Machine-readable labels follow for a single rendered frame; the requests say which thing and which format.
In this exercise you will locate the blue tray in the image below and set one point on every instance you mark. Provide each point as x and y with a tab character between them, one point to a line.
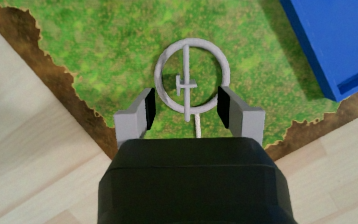
335	27

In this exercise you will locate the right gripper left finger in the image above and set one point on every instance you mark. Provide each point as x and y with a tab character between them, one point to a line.
137	119

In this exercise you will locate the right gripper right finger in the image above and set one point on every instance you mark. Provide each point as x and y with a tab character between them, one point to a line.
241	119

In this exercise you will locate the grey ring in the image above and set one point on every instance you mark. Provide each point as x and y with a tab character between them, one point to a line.
196	42

